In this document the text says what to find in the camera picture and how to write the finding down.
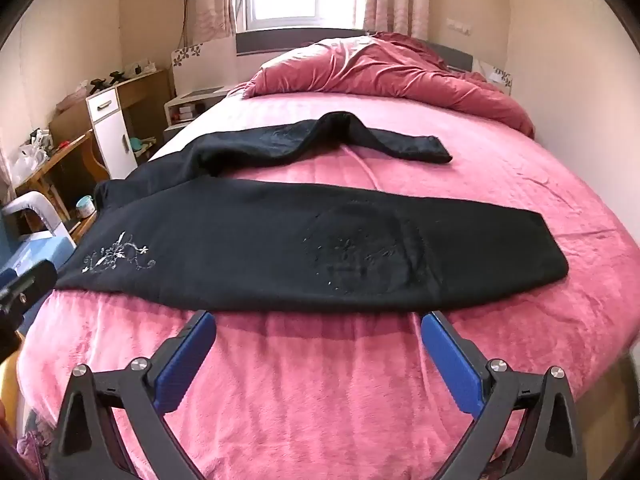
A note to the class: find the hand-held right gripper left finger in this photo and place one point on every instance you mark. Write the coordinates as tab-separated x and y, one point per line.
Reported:
182	365

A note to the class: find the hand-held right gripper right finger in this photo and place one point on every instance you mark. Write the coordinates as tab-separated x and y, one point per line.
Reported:
452	365

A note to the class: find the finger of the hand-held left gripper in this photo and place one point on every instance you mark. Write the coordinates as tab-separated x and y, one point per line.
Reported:
35	279

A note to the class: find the black pants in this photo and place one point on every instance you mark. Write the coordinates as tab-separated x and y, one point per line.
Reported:
250	250

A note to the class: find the light blue cup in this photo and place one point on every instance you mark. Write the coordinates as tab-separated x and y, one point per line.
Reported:
85	206

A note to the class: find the white plastic bag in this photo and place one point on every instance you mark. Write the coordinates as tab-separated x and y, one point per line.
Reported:
25	162

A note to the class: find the wooden desk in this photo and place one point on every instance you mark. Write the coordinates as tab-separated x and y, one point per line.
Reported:
55	155

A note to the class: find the pink bed blanket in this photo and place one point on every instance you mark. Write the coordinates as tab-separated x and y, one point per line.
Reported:
320	410

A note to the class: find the white cabinet with drawer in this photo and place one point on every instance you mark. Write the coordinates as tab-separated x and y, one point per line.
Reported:
112	135

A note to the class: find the teal plastic bowl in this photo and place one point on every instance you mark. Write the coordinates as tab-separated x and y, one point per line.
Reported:
138	145

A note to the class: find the small black object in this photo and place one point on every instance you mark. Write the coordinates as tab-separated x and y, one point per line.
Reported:
95	83
116	77

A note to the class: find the wooden shelf unit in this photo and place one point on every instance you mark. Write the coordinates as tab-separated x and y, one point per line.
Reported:
145	95

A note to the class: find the white nightstand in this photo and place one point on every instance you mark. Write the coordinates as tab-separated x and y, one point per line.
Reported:
192	97

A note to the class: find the white floral board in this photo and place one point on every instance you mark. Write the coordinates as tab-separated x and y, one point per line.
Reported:
200	67

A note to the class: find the white floral box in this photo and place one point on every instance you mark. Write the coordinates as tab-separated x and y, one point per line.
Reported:
500	77

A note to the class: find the red duvet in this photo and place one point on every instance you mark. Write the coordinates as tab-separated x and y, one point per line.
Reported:
380	70

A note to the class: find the grey headboard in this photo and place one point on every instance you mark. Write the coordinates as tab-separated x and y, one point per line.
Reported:
260	42

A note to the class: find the white chair frame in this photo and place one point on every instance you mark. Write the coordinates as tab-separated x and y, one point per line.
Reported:
35	200

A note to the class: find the white wall socket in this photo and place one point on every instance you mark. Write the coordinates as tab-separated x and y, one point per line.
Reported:
457	25

